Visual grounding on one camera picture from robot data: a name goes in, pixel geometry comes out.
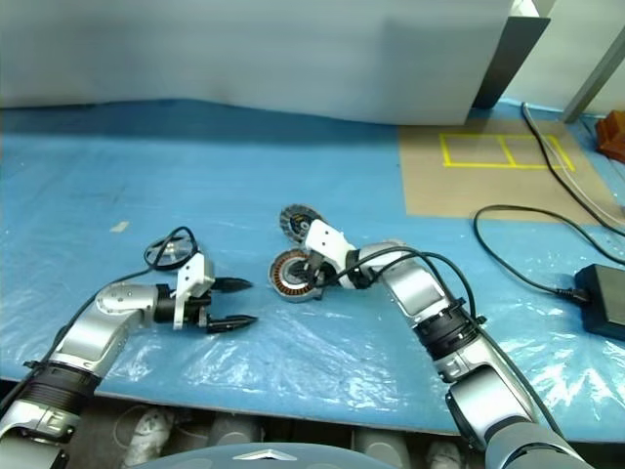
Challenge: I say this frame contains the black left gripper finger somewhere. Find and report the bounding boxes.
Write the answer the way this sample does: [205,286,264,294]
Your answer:
[213,277,253,294]
[207,314,259,335]

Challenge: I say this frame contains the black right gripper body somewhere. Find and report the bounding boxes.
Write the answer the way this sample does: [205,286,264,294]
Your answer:
[305,250,344,290]

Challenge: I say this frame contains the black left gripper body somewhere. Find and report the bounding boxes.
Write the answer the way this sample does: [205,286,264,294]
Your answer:
[183,291,220,334]

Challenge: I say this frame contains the copper wound motor stator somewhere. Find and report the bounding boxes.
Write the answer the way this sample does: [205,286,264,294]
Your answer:
[267,248,326,305]

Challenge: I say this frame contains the silver toothed gear rotor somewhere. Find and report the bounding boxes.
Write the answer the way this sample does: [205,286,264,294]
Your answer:
[278,202,323,245]

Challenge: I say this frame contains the black spoked ring cover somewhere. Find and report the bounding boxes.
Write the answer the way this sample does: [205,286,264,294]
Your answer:
[145,234,194,271]

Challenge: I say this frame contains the blue plastic table sheet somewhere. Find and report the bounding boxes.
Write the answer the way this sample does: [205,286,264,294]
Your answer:
[0,97,625,436]

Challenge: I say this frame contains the grey rounded shape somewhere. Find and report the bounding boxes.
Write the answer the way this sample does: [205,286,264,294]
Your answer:
[354,429,409,461]
[209,413,261,447]

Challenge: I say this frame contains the white foot-shaped object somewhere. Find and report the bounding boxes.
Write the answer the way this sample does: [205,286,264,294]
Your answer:
[428,442,463,469]
[121,408,173,468]

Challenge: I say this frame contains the grey dome with silver emblem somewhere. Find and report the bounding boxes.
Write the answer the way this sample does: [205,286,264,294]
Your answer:
[150,442,392,469]

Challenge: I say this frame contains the brown cardboard sheet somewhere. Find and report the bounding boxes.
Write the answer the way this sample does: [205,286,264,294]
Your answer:
[397,105,625,227]

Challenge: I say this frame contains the white backdrop panel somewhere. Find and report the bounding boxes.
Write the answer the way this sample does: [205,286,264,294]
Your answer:
[0,0,515,124]

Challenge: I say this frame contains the black power adapter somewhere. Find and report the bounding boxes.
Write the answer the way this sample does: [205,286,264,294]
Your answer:
[573,263,625,341]

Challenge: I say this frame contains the black upright panel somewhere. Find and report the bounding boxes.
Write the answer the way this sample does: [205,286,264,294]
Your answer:
[472,16,552,110]

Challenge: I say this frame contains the reddish brown block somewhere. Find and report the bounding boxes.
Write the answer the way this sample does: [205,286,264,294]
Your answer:
[594,109,625,163]

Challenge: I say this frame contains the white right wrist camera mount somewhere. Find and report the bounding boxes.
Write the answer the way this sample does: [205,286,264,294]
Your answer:
[303,219,354,289]

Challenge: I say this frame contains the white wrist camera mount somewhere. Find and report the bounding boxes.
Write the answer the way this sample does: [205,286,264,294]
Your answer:
[173,252,216,329]
[303,219,354,289]

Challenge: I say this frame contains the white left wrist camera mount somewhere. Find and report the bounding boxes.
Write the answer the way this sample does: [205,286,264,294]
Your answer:
[173,252,216,329]

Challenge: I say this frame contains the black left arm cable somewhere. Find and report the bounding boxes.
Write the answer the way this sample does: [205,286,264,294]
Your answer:
[0,225,202,406]

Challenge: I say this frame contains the black looped power cable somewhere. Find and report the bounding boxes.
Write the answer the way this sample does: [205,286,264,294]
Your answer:
[473,203,625,307]

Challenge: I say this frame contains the thin black cable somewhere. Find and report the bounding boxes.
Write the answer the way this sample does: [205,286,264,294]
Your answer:
[521,101,625,231]

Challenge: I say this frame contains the grey cable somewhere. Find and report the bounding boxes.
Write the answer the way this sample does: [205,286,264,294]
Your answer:
[524,103,625,224]

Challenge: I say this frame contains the aluminium profile post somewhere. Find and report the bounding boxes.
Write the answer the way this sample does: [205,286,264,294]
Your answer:
[561,33,625,124]

